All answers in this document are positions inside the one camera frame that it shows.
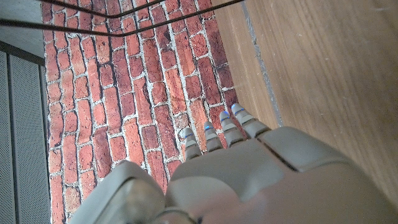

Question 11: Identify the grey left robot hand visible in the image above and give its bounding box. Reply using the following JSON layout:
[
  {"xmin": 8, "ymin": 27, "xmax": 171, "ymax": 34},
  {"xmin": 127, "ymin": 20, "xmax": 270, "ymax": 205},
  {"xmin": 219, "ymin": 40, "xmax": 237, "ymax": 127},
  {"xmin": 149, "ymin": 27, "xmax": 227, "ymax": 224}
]
[{"xmin": 68, "ymin": 103, "xmax": 398, "ymax": 224}]

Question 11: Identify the red brick print backdrop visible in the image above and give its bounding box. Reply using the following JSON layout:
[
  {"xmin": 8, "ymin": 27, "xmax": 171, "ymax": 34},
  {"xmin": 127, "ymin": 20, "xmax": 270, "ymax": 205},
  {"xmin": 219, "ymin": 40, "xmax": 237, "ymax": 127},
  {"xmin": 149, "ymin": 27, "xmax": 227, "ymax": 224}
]
[{"xmin": 42, "ymin": 0, "xmax": 249, "ymax": 224}]

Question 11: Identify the black wire file holder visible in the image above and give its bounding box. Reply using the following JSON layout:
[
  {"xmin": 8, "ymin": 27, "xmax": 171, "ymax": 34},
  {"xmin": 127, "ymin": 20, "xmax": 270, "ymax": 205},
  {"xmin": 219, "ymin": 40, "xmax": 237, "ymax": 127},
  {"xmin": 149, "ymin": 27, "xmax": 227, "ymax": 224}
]
[{"xmin": 0, "ymin": 0, "xmax": 246, "ymax": 38}]

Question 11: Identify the dark perforated partition panel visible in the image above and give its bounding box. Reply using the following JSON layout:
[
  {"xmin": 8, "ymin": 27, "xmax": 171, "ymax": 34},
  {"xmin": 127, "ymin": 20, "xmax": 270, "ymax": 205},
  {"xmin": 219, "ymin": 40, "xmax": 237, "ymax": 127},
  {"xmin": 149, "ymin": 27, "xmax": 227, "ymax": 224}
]
[{"xmin": 0, "ymin": 40, "xmax": 51, "ymax": 224}]

